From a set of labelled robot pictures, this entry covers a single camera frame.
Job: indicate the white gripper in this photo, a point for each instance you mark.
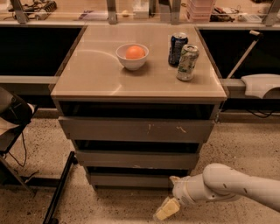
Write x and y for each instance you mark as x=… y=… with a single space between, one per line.
x=181 y=191

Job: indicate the grey drawer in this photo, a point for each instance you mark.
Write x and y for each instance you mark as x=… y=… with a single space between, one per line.
x=137 y=160
x=158 y=179
x=136 y=130

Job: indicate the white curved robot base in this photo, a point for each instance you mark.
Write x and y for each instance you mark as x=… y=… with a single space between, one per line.
x=258 y=85

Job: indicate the grey bottom drawer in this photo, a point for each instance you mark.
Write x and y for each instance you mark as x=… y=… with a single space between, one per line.
x=158 y=179

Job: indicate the grey drawer cabinet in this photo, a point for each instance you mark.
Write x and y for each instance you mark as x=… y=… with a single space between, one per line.
x=95 y=84

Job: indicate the grey top drawer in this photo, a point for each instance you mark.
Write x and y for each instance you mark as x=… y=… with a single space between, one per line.
x=136 y=130

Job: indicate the black metal stand leg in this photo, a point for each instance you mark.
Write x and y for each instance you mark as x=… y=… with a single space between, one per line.
x=49 y=219

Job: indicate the white bowl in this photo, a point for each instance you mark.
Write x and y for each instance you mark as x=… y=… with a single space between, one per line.
x=131 y=64

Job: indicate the green white soda can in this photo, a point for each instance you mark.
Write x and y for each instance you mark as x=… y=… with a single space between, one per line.
x=188 y=57

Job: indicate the orange fruit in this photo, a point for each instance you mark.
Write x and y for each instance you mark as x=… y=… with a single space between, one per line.
x=134 y=52

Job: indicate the blue soda can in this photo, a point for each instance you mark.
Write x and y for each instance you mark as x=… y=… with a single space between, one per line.
x=178 y=40

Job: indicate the black chair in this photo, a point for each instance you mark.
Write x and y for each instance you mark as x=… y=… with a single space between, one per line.
x=15 y=115

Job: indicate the white stick with tip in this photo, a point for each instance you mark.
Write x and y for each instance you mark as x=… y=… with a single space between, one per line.
x=258 y=35

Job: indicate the pink stacked bins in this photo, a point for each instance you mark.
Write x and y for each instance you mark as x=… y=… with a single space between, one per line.
x=199 y=10

